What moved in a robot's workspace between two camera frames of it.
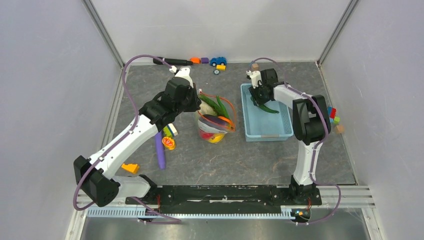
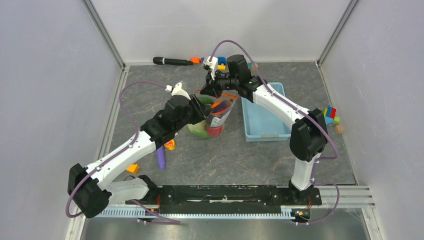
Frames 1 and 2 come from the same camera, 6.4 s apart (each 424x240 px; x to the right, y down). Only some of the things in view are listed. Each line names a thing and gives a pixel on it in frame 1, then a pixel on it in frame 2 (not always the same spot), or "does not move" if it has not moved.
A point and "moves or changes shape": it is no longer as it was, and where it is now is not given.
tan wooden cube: (340, 129) does not move
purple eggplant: (215, 121) → (222, 106)
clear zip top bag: (216, 117) moves or changes shape
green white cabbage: (206, 109) moves or changes shape
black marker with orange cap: (173, 61) does not move
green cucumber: (211, 103) does not move
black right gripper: (253, 92) → (210, 87)
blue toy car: (218, 61) does not move
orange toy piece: (195, 60) does not move
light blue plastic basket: (262, 126) does not move
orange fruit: (232, 124) → (214, 104)
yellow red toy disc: (168, 142) does not move
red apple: (206, 135) → (214, 131)
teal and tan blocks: (254, 67) does not move
